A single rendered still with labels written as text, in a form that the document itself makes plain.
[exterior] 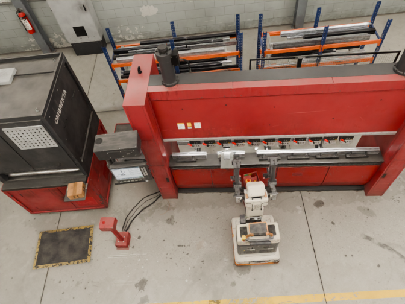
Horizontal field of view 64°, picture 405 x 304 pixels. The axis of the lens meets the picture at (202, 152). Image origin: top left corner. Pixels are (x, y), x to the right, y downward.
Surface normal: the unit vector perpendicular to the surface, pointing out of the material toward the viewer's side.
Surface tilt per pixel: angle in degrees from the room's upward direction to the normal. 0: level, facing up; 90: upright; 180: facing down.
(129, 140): 1
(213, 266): 0
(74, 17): 90
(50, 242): 0
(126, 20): 90
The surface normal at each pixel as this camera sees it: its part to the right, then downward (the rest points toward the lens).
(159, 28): 0.04, 0.82
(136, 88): -0.09, -0.56
